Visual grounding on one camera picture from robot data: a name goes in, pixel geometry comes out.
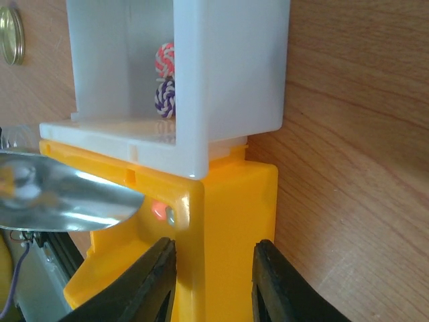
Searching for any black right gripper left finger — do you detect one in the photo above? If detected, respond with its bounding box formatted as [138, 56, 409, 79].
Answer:
[61, 237, 177, 321]

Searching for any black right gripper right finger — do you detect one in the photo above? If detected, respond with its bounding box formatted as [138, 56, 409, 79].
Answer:
[251, 239, 349, 321]

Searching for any orange plastic bin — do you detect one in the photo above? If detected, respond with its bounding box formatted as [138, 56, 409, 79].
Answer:
[40, 140, 278, 321]

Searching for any silver metal scoop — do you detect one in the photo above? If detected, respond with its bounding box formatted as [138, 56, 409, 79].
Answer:
[1, 149, 144, 232]

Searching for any gold metal jar lid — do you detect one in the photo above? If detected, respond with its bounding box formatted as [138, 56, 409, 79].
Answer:
[1, 6, 25, 66]

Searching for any yellow plastic object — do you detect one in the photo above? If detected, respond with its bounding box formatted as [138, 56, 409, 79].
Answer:
[0, 237, 21, 321]

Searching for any purple white swirl lollipop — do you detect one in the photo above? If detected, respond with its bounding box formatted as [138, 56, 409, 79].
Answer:
[155, 78, 176, 119]

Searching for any clear plastic jar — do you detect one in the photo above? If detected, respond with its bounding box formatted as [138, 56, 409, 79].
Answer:
[1, 123, 41, 150]

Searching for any white translucent plastic bin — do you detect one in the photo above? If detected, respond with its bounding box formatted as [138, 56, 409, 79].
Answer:
[40, 1, 290, 180]

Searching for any pink white swirl lollipop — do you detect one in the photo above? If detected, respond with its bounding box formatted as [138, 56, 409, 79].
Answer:
[155, 42, 175, 78]

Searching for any black aluminium frame rail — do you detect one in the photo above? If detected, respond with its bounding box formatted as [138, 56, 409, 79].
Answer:
[41, 232, 84, 279]

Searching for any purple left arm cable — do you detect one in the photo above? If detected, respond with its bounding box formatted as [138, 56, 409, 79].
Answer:
[0, 244, 33, 315]

